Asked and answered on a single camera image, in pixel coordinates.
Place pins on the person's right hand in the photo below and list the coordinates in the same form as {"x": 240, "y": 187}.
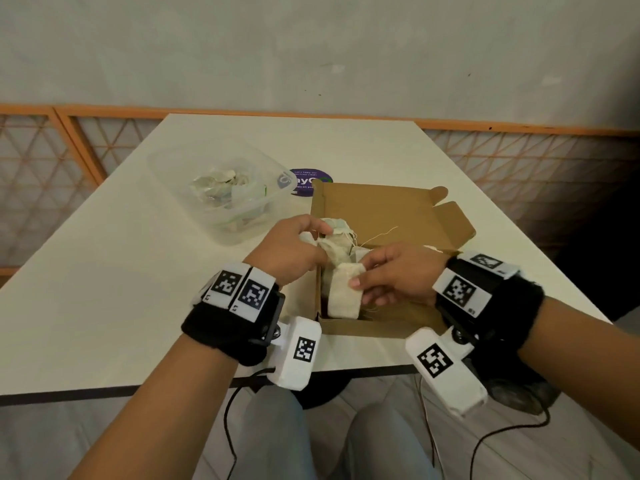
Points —
{"x": 405, "y": 274}

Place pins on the person's left hand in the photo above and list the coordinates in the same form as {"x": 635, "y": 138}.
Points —
{"x": 280, "y": 254}

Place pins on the bunch of tea bags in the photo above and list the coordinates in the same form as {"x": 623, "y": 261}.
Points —
{"x": 335, "y": 225}

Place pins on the brown paper box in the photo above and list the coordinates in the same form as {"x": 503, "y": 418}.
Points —
{"x": 380, "y": 204}

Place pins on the pile of tea bags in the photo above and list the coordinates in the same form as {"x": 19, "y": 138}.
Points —
{"x": 225, "y": 187}

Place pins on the clear plastic container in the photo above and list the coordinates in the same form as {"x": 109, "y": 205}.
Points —
{"x": 170, "y": 164}

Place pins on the person's left forearm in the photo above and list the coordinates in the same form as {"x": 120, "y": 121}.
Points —
{"x": 150, "y": 414}

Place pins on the person's right forearm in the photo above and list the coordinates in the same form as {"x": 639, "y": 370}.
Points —
{"x": 585, "y": 354}

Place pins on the round purple sticker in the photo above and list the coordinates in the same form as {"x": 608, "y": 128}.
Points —
{"x": 310, "y": 177}

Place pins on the black marker wristband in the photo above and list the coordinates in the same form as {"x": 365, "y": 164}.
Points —
{"x": 515, "y": 314}
{"x": 220, "y": 334}

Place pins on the dark grey floor object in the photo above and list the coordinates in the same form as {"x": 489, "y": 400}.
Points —
{"x": 525, "y": 394}

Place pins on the orange lattice fence panel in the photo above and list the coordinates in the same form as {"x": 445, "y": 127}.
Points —
{"x": 540, "y": 169}
{"x": 40, "y": 184}

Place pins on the grey trousers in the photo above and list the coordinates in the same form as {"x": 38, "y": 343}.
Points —
{"x": 275, "y": 439}

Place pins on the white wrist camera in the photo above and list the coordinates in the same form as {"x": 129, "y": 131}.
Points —
{"x": 450, "y": 384}
{"x": 295, "y": 369}

